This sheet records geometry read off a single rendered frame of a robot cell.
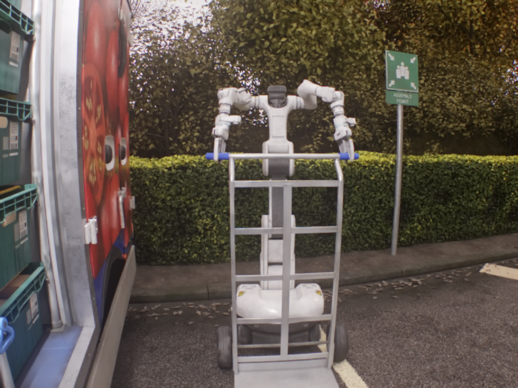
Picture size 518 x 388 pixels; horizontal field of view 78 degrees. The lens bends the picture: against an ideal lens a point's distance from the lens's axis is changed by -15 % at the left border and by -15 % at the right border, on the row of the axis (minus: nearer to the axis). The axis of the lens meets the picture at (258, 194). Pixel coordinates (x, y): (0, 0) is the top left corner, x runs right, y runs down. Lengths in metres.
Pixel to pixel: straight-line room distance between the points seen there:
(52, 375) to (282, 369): 1.40
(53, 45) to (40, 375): 1.06
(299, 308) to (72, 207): 1.44
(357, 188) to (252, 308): 2.15
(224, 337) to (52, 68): 1.59
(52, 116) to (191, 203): 2.36
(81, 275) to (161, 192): 2.27
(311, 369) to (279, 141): 1.49
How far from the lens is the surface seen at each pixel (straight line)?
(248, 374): 2.23
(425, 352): 2.57
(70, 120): 1.32
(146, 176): 3.48
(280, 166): 2.50
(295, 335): 2.33
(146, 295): 3.14
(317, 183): 1.88
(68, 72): 1.34
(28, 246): 1.32
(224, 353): 2.15
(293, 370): 2.26
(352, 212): 3.94
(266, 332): 2.36
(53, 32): 1.41
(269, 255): 2.66
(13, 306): 1.14
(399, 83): 3.94
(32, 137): 1.34
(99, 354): 1.56
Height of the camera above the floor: 1.32
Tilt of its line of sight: 9 degrees down
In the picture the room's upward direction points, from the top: straight up
